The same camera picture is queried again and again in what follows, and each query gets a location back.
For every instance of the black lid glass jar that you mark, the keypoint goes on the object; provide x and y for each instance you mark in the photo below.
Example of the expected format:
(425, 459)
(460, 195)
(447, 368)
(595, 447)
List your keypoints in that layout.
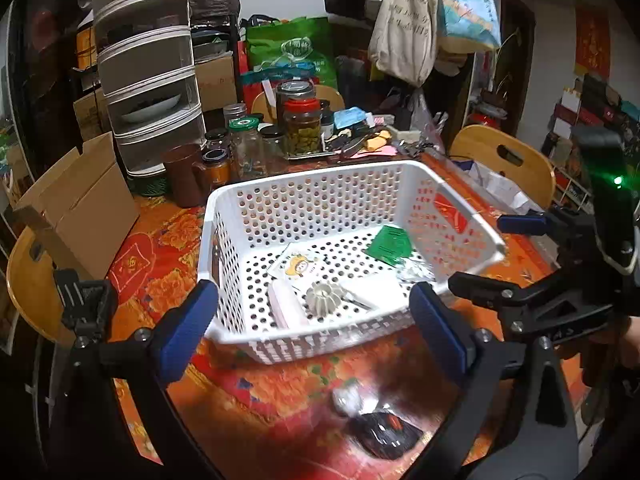
(273, 152)

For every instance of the green lid glass jar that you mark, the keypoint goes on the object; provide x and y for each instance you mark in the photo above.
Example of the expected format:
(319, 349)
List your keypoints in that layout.
(247, 150)

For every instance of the white cloth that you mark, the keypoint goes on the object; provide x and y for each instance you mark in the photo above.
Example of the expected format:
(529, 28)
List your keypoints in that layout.
(287, 307)

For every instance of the blue illustrated paper bag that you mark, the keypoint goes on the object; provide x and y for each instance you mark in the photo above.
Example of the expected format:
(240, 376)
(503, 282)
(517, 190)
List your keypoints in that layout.
(467, 7)

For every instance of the red wall poster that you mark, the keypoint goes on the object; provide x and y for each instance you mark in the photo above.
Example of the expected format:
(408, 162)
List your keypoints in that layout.
(592, 40)

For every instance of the small orange sauce jar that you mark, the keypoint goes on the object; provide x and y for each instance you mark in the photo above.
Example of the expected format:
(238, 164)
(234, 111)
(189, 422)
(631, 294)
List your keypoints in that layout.
(217, 170)

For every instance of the small clear glass jar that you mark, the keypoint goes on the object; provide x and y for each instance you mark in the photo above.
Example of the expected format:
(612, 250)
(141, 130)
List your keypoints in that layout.
(235, 112)

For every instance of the clear crinkled wrapper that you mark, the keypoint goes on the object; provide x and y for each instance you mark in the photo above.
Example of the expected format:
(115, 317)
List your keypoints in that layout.
(417, 271)

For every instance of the white perforated plastic basket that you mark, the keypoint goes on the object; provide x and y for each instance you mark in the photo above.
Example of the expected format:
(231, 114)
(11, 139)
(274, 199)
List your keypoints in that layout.
(240, 240)

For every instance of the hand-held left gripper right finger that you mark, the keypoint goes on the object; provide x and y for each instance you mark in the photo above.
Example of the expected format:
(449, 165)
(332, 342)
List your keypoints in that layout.
(440, 332)

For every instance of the black soft packet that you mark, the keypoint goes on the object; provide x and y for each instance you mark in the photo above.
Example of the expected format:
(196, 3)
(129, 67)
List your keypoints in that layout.
(387, 435)

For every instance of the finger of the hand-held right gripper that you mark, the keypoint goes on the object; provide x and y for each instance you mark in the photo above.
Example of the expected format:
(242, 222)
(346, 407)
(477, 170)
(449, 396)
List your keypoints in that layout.
(490, 292)
(522, 223)

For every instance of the brown cardboard box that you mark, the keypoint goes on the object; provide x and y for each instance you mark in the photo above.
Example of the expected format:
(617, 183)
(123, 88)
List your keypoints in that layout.
(217, 82)

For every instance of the blue face mask pack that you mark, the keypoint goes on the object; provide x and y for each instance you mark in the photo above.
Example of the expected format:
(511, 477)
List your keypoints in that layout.
(352, 117)

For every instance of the white cartoon print packet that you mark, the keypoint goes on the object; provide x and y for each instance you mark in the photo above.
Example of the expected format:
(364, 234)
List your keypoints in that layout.
(295, 266)

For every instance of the yellow soft toy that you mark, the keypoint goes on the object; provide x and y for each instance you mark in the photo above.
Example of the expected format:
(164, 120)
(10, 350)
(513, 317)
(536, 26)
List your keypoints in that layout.
(377, 140)

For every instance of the white display shelf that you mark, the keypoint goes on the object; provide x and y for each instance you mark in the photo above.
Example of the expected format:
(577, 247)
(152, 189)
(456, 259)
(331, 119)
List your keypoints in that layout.
(565, 125)

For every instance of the beige canvas tote bag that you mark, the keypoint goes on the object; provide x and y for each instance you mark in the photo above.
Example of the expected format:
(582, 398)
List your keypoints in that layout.
(405, 35)

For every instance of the white papers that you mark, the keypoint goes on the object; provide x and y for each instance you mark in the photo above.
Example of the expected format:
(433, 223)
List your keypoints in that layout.
(505, 187)

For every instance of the brown plastic cup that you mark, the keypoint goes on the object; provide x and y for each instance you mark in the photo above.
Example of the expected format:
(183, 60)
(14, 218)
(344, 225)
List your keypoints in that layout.
(182, 177)

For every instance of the small silver foil wrapper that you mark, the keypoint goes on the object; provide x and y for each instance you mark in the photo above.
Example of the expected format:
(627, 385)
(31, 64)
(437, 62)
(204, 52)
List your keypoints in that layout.
(347, 400)

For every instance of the small black lid jar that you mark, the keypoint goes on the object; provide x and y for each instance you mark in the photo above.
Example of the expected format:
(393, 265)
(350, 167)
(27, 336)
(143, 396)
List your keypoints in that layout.
(216, 139)

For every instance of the grey tiered food cover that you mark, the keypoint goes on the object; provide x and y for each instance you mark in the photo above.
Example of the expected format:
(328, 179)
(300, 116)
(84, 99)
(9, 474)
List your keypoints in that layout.
(145, 60)

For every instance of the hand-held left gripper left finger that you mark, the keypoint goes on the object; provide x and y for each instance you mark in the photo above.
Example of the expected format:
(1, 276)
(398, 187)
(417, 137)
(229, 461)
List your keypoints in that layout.
(187, 330)

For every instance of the grey ribbed silicone cup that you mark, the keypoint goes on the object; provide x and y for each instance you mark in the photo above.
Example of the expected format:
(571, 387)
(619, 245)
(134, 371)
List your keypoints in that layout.
(324, 300)

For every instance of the red lid pickle jar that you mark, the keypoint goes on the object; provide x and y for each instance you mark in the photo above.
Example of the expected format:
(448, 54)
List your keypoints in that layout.
(302, 130)

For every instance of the white tissue pack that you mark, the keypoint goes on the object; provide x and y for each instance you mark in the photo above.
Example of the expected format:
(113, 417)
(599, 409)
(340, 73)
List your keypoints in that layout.
(377, 290)

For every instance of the open cardboard box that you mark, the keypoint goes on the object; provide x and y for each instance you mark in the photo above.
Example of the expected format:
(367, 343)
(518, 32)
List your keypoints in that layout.
(85, 210)

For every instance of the green foil packet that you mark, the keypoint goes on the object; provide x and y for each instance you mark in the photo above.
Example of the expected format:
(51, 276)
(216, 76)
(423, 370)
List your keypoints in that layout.
(390, 245)

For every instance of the black phone clamp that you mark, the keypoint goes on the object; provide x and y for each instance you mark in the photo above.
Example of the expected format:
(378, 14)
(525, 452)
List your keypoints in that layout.
(82, 300)

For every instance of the green shopping bag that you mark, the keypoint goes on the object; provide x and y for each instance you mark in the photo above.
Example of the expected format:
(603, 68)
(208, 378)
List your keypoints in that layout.
(295, 50)

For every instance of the flat cardboard box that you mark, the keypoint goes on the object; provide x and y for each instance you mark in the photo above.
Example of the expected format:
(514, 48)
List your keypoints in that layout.
(90, 115)

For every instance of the clear plastic bag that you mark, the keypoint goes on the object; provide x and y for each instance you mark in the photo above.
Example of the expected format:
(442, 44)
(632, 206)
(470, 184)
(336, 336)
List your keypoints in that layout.
(425, 117)

